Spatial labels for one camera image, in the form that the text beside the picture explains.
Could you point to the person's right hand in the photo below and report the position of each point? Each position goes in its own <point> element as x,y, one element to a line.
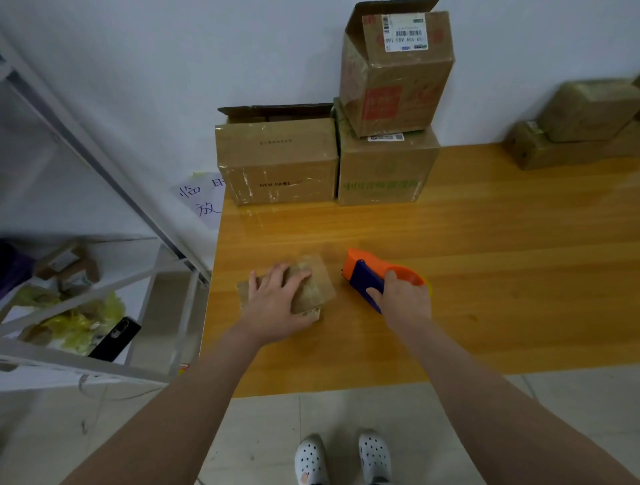
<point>405,300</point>

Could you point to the person's left hand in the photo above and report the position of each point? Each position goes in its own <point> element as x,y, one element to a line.
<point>275,305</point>

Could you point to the small box with white label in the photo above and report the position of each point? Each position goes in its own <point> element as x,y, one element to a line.
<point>318,282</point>

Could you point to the blue orange tape dispenser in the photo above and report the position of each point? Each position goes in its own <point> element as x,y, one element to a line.
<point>365,270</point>

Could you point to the stack of cardboard boxes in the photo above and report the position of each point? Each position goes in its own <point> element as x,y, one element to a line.
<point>275,155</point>

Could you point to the box barcode label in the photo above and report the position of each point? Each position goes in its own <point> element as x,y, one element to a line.
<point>550,148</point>

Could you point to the small open-flap cardboard box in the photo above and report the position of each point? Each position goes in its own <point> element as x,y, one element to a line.
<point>590,110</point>

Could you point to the person's right forearm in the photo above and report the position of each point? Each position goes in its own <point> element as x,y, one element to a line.
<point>510,415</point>

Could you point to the person's left forearm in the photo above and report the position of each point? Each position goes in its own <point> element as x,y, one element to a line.
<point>165,420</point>

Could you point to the wooden table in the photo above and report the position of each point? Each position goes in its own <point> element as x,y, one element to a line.
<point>530,250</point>

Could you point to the black mobile phone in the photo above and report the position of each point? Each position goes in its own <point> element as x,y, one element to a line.
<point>114,339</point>

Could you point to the yellow plastic bag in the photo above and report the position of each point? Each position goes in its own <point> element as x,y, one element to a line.
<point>70,322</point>

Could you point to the grey metal shelf rack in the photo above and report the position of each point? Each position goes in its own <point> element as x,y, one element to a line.
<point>70,365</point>

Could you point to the small open carton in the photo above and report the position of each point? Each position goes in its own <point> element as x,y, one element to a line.
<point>65,262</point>

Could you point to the dark blue bag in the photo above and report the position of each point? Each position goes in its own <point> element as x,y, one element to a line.
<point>10,268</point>

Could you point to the white paper wall sign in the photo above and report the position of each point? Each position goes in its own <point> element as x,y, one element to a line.
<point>202,195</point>

